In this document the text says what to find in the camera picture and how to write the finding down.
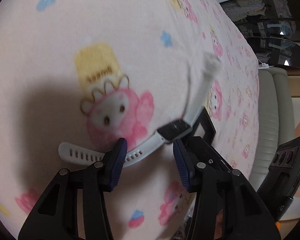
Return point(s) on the pink cartoon blanket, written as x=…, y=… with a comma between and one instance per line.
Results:
x=89, y=72

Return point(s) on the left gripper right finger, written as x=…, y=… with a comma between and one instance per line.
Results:
x=185, y=166

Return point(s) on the white strap smartwatch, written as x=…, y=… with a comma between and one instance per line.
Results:
x=175, y=129

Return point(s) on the grey padded bed headboard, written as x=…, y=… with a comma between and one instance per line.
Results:
x=275, y=118

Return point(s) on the small black square box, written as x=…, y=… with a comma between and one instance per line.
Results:
x=205, y=121

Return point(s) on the black storage box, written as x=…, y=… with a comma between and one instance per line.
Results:
x=205, y=225

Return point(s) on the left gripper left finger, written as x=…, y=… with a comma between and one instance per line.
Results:
x=113, y=162

